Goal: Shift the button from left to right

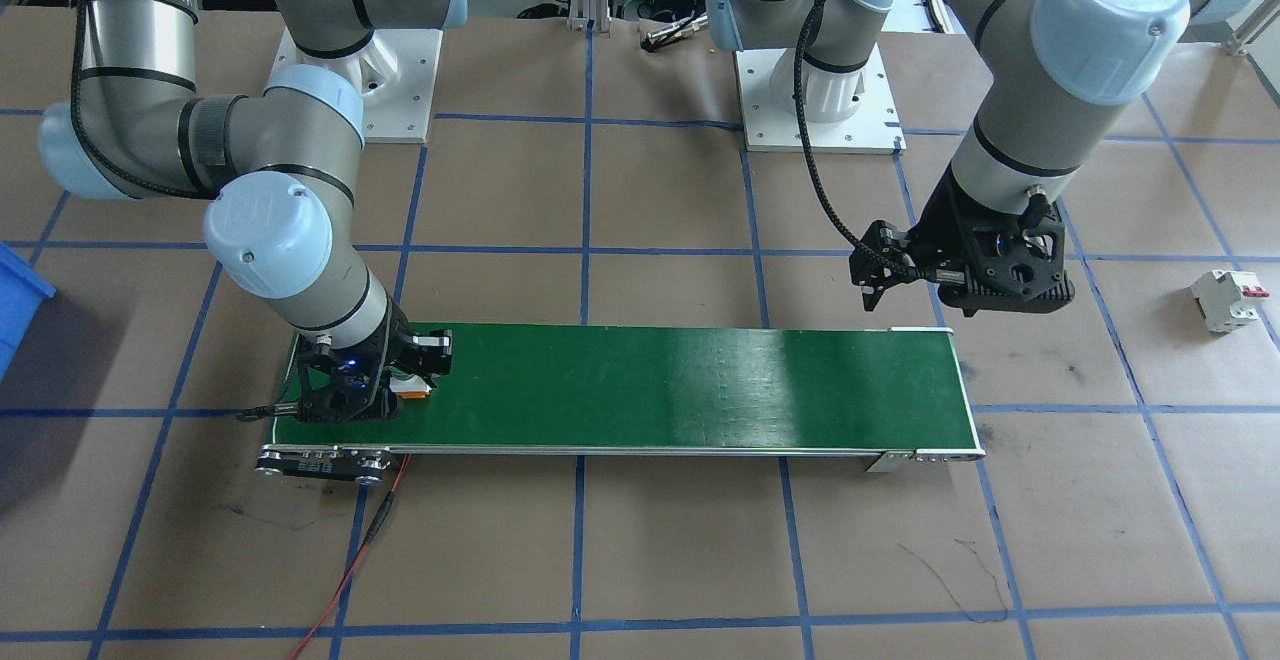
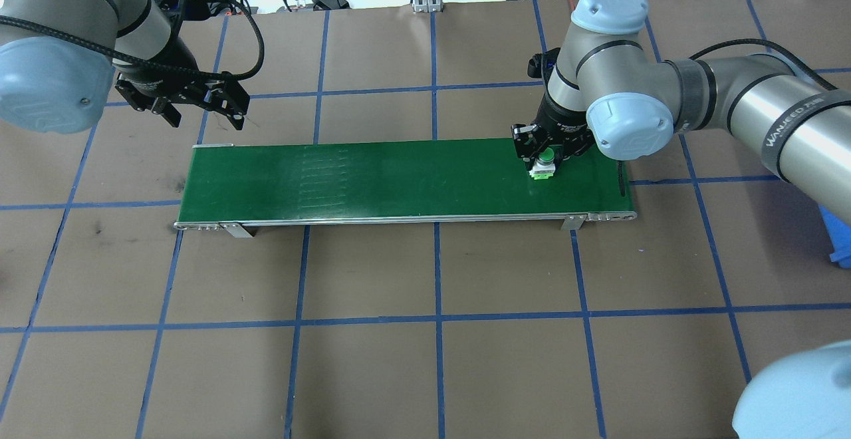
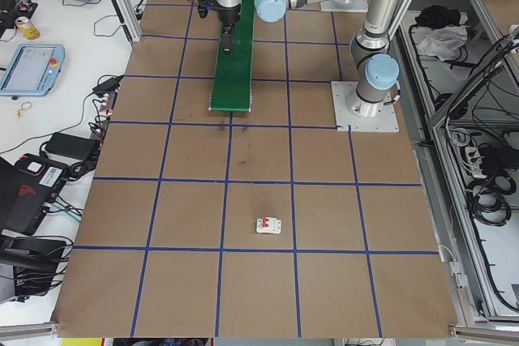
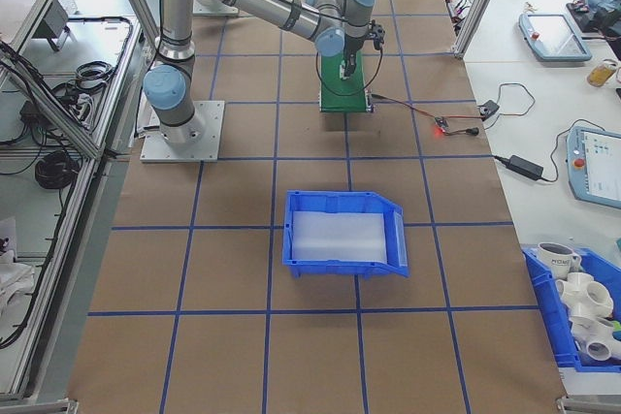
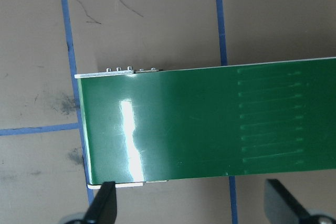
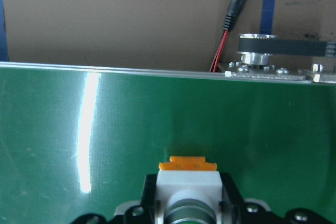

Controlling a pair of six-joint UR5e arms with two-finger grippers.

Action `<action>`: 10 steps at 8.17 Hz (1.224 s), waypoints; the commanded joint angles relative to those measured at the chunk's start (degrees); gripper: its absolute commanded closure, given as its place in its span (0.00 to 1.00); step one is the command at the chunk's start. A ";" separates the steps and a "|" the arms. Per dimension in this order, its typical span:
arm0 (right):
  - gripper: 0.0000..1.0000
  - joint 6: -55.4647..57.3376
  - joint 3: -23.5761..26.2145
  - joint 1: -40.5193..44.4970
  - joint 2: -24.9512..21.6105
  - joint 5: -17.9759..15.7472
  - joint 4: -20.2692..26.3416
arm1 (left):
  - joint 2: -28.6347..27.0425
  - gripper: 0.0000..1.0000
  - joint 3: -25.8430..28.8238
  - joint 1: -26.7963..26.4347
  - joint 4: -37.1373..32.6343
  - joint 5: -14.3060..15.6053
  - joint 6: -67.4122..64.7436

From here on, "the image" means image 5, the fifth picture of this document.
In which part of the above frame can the green conveyor belt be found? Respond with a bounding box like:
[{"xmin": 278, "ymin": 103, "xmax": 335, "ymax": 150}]
[{"xmin": 74, "ymin": 56, "xmax": 336, "ymax": 189}]

